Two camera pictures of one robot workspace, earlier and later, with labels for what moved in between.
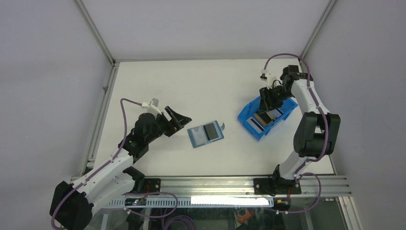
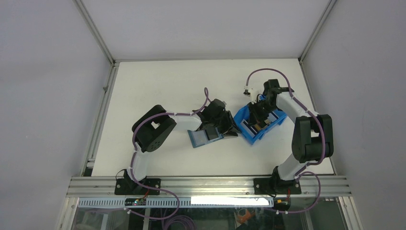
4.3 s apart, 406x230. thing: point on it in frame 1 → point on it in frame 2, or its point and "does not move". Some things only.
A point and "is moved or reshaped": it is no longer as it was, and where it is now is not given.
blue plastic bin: (252, 108) is moved or reshaped
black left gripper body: (161, 124) → (223, 121)
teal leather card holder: (206, 133) does not move
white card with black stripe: (212, 131) does not move
